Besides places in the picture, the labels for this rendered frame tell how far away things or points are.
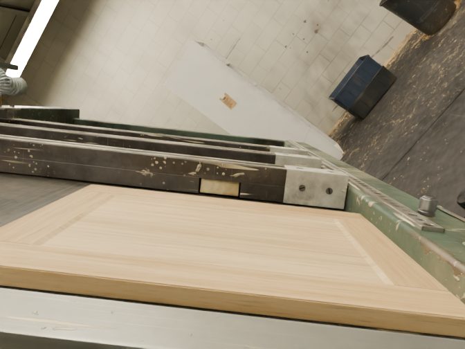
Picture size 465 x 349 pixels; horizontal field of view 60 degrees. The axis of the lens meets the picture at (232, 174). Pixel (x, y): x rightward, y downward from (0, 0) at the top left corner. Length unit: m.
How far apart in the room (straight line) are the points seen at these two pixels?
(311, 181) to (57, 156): 0.52
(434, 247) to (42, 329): 0.40
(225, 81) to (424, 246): 4.02
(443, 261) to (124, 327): 0.34
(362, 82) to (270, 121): 1.14
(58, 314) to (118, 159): 0.59
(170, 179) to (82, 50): 5.70
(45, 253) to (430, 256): 0.41
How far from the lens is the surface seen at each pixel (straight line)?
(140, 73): 6.14
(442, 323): 0.42
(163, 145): 1.11
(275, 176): 0.81
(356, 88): 4.84
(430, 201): 0.66
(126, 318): 0.28
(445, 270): 0.49
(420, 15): 4.96
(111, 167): 0.85
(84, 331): 0.27
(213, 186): 0.82
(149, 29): 6.09
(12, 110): 1.55
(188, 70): 4.51
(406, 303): 0.42
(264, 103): 4.42
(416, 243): 0.55
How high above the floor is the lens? 1.17
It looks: 4 degrees down
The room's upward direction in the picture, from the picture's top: 54 degrees counter-clockwise
